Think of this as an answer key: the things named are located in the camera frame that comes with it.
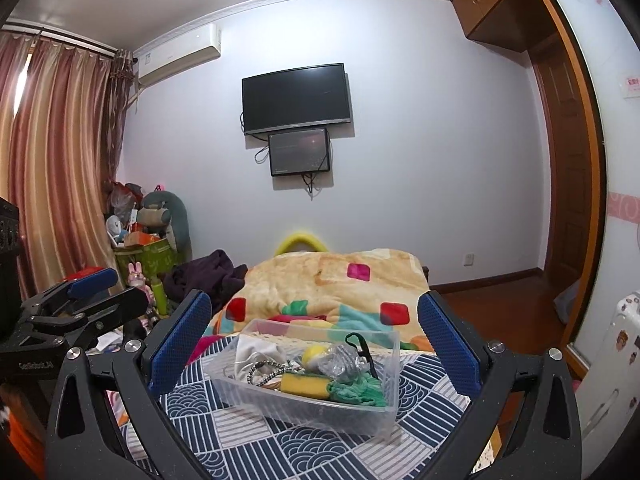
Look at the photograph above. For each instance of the striped orange curtain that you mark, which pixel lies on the striped orange curtain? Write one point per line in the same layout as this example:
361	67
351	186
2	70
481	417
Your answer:
55	150

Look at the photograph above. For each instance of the white curtain rail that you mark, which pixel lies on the white curtain rail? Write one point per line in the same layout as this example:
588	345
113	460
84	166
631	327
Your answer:
60	35

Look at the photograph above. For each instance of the red and white sticker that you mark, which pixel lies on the red and white sticker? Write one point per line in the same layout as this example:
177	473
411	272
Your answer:
632	86

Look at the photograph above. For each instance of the wooden door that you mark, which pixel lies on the wooden door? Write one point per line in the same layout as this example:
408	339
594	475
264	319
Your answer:
565	170

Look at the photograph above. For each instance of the black wall television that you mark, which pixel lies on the black wall television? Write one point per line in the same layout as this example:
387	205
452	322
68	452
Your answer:
295	97

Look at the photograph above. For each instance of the blue geometric bedsheet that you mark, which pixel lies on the blue geometric bedsheet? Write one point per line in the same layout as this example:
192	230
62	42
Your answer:
250	450

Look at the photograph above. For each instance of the white air conditioner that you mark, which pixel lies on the white air conditioner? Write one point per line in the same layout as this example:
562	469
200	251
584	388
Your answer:
177	55

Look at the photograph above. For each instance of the orange box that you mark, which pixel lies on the orange box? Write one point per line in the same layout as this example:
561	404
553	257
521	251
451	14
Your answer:
144	238

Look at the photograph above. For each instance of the green knitted doll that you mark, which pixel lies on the green knitted doll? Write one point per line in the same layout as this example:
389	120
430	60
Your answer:
357	392

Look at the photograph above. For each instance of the white case with stickers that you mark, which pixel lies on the white case with stickers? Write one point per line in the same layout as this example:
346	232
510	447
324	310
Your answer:
612	370

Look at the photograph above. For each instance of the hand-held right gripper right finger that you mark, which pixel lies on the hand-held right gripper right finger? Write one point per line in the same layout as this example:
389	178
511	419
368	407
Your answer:
450	345

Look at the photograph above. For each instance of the white cloth with black trim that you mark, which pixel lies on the white cloth with black trim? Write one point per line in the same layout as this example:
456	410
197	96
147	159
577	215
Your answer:
250	352

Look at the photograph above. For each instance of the green cardboard box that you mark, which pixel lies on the green cardboard box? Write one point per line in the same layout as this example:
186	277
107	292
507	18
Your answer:
160	260

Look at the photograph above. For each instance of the white sliding wardrobe door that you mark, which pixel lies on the white sliding wardrobe door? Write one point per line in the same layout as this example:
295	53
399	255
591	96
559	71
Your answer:
620	170

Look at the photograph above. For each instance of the yellow floral scrunchie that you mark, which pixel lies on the yellow floral scrunchie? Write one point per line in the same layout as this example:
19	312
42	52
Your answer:
302	385

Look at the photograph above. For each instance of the white wall socket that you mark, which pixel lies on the white wall socket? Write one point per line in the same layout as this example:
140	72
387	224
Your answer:
468	259

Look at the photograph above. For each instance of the red box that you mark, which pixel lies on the red box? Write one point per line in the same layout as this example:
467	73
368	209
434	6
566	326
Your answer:
82	275

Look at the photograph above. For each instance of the yellow padded arch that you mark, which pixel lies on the yellow padded arch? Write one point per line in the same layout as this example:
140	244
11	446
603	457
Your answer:
300	236

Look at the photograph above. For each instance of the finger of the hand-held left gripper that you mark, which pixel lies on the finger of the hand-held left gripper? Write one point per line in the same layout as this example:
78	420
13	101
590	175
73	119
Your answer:
95	282
125	305

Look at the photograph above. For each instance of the clear plastic bag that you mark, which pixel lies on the clear plastic bag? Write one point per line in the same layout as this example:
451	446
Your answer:
122	200

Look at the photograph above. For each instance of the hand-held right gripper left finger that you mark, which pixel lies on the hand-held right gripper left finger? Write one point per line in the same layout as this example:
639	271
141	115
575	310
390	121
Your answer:
177	345

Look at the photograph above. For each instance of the orange cloth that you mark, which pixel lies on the orange cloth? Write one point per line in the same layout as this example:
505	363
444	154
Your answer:
25	440

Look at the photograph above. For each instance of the dark purple cloth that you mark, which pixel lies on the dark purple cloth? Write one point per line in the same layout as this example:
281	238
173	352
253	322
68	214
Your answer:
210	272

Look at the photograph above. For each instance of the clear plastic storage box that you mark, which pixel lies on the clear plastic storage box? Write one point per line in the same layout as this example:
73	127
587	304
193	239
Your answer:
310	415

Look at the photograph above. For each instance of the small black wall monitor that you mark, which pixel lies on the small black wall monitor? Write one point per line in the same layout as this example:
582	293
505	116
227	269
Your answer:
299	152

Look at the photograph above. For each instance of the pink bunny toy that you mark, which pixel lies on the pink bunny toy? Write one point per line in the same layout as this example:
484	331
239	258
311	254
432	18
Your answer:
136	275

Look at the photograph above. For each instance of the wooden overhead cabinet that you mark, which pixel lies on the wooden overhead cabinet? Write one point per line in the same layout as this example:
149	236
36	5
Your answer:
492	0

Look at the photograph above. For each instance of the grey cloth bag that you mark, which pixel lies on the grey cloth bag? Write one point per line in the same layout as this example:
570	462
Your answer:
566	302

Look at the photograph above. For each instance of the grey plush toy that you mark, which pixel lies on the grey plush toy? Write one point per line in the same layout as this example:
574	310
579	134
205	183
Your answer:
172	210

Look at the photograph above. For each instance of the orange patterned blanket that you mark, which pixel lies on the orange patterned blanket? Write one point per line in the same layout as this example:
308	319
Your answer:
310	275

